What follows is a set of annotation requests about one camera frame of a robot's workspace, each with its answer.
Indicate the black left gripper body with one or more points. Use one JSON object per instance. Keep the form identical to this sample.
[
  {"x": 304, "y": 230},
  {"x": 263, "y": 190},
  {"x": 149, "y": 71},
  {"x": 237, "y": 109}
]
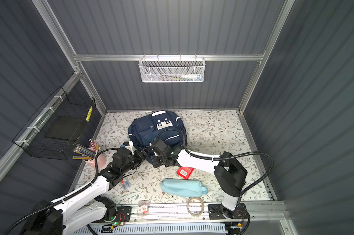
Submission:
[{"x": 136, "y": 159}]

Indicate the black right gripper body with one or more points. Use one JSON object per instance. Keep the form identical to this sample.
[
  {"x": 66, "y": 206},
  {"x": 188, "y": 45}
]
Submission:
[{"x": 157, "y": 160}]

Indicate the red calculator package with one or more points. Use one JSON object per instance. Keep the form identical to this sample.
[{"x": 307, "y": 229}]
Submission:
[{"x": 185, "y": 172}]

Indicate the navy blue student backpack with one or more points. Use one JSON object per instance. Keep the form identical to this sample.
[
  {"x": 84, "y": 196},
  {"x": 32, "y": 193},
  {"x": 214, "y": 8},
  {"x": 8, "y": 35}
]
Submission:
[{"x": 164, "y": 125}]

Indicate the light teal pencil case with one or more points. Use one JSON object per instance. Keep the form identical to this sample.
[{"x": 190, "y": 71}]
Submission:
[{"x": 183, "y": 188}]

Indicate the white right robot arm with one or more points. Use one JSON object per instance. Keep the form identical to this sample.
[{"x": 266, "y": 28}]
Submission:
[{"x": 228, "y": 171}]

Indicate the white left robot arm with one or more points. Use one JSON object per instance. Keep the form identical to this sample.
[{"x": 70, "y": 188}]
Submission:
[{"x": 86, "y": 204}]

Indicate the pink pencil cup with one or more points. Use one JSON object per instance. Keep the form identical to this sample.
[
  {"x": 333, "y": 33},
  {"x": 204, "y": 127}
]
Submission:
[{"x": 101, "y": 162}]

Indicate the small clear eraser box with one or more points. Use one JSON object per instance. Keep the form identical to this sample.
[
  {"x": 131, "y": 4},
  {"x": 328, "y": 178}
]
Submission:
[{"x": 143, "y": 208}]

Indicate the clear tape roll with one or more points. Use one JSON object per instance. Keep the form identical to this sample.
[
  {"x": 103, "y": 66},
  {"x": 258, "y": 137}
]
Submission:
[{"x": 195, "y": 206}]

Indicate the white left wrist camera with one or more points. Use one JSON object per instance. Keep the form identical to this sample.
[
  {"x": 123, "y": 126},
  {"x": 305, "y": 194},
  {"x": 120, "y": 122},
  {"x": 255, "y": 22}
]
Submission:
[{"x": 129, "y": 145}]

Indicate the black wire mesh basket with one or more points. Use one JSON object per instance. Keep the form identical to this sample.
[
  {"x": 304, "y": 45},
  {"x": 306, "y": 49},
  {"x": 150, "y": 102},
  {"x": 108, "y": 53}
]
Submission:
[{"x": 58, "y": 128}]

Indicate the white wire mesh basket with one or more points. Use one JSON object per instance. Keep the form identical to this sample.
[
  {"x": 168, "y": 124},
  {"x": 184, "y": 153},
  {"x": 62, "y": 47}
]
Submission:
[{"x": 172, "y": 69}]

